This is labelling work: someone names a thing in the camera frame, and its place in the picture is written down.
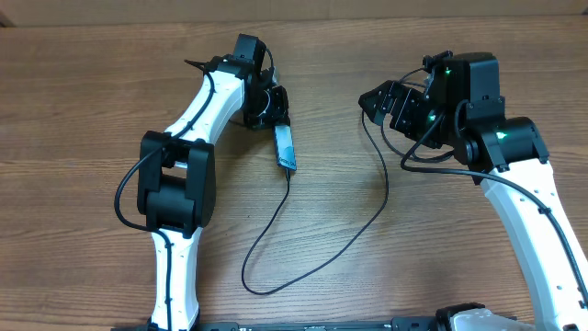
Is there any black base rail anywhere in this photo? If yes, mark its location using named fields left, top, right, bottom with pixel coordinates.
left=109, top=315, right=520, bottom=331

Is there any black charging cable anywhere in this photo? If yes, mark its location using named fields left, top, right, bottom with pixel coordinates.
left=241, top=109, right=456, bottom=296

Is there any Samsung Galaxy smartphone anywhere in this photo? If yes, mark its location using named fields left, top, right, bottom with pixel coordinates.
left=274, top=125, right=297, bottom=171

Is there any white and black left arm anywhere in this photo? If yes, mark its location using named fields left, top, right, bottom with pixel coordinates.
left=137, top=34, right=297, bottom=330

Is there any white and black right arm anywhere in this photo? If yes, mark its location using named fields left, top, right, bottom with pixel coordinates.
left=358, top=51, right=587, bottom=330

